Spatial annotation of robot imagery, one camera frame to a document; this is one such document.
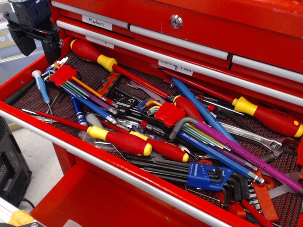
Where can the red yellow screwdriver front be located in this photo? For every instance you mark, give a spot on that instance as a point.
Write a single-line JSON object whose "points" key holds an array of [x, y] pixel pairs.
{"points": [[127, 142]]}

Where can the blue hex key holder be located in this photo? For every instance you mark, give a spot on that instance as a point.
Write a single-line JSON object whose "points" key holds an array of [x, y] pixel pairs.
{"points": [[208, 177]]}

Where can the red yellow screwdriver right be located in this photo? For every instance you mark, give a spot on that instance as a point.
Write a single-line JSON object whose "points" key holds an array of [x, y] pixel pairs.
{"points": [[275, 119]]}

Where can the light blue long Allen key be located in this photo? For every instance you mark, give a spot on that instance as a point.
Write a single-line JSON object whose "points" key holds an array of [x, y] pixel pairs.
{"points": [[202, 109]]}

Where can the large red yellow screwdriver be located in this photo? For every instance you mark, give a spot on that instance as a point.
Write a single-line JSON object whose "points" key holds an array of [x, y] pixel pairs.
{"points": [[88, 52]]}

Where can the violet long Allen key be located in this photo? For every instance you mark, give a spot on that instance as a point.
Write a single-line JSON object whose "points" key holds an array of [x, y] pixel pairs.
{"points": [[236, 148]]}

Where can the blue metal precision screwdriver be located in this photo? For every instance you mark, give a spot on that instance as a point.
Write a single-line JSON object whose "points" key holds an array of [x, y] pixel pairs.
{"points": [[79, 114]]}

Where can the white Cutting Tools label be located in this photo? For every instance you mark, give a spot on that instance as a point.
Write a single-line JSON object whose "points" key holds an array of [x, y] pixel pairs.
{"points": [[175, 67]]}

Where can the red hex key holder centre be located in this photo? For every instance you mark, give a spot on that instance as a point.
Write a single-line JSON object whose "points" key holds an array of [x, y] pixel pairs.
{"points": [[169, 114]]}

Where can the chrome adjustable wrench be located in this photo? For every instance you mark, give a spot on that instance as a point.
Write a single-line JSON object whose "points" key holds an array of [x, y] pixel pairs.
{"points": [[275, 146]]}

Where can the black Torx key holder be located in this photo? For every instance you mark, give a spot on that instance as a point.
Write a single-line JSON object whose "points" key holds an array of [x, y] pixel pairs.
{"points": [[124, 101]]}

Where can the red hex key holder left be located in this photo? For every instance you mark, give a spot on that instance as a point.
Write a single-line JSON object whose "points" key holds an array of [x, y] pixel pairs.
{"points": [[63, 74]]}

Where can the orange black tool holder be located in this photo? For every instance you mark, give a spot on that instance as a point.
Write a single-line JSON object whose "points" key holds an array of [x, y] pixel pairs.
{"points": [[109, 83]]}

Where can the black device on floor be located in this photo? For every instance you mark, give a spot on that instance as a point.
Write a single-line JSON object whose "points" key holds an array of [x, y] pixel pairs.
{"points": [[15, 175]]}

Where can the white Markers label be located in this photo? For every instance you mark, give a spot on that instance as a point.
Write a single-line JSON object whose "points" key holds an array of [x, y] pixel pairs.
{"points": [[97, 22]]}

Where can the orange plastic strip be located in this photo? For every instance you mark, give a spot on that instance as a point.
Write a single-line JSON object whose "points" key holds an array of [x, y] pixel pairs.
{"points": [[265, 202]]}

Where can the red yellow screwdriver centre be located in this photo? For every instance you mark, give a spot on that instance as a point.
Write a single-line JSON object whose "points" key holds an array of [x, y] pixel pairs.
{"points": [[188, 107]]}

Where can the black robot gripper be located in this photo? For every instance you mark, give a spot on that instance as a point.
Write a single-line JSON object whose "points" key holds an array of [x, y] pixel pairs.
{"points": [[33, 17]]}

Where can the red yellow screwdriver middle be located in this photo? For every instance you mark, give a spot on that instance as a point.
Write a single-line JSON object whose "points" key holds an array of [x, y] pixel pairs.
{"points": [[165, 149]]}

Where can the red hex key holder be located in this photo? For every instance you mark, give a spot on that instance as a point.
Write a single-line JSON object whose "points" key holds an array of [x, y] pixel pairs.
{"points": [[169, 114], [63, 74]]}

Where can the light blue precision screwdriver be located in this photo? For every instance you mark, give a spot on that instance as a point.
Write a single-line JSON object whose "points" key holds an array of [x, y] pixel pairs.
{"points": [[42, 88]]}

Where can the silver cabinet lock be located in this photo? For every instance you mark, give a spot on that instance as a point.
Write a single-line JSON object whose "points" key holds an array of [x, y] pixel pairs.
{"points": [[176, 21]]}

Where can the dark blue long Allen key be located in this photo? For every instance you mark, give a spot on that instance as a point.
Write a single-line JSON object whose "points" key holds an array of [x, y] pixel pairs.
{"points": [[236, 163]]}

